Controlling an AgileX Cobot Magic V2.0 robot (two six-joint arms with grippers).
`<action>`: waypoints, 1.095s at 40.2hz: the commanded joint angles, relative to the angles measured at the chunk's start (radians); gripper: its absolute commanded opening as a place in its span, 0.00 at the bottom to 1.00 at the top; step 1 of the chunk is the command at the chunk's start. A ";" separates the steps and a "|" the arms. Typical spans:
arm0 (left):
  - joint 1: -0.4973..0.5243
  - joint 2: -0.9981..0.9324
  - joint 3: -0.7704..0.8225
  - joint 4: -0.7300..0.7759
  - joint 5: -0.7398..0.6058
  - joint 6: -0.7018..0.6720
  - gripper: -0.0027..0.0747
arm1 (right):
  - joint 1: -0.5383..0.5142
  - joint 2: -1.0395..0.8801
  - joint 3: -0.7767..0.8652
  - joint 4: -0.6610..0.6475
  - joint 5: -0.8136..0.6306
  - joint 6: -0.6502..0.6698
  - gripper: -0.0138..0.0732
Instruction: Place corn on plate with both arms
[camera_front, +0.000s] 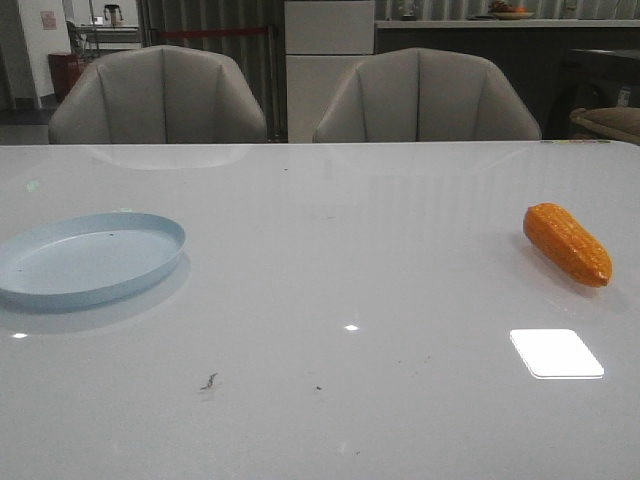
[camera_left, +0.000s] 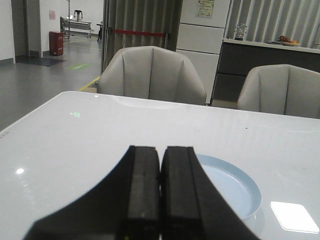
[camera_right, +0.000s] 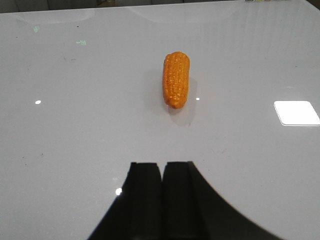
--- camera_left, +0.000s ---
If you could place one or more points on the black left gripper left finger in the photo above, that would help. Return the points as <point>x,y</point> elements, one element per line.
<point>122,206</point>

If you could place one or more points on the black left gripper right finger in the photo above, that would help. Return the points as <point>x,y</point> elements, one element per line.
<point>192,207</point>

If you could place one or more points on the light blue round plate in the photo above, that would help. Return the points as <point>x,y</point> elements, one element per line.
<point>239,190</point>

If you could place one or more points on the beige armchair left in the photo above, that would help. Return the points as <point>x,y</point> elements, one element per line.
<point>155,73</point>

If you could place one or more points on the beige armchair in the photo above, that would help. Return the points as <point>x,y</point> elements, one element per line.
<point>155,73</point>
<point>281,89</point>

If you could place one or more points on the beige armchair right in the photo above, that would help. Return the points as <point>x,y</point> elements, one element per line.
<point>281,89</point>

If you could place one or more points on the dark grey sideboard cabinet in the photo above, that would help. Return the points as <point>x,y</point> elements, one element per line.
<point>237,58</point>

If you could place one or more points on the red barrier belt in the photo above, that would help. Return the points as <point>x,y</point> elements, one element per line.
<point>139,33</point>

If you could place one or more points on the red trash bin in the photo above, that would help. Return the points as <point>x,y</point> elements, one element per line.
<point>56,47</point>

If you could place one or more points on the white refrigerator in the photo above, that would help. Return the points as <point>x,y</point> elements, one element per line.
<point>200,39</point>

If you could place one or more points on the glass ornament on sideboard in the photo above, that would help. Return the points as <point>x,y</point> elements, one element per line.
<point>240,31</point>

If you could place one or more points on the distant white work table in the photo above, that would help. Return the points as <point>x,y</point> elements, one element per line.
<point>67,24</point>

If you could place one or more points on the fruit bowl on sideboard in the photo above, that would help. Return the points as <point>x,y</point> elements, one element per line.
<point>287,41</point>

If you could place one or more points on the green poster on refrigerator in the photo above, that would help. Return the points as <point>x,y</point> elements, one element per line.
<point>205,8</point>

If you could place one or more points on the black robot on distant table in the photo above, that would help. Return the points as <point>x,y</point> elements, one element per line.
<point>78,15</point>

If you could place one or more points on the pink notice on wall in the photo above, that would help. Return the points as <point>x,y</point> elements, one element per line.
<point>52,15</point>

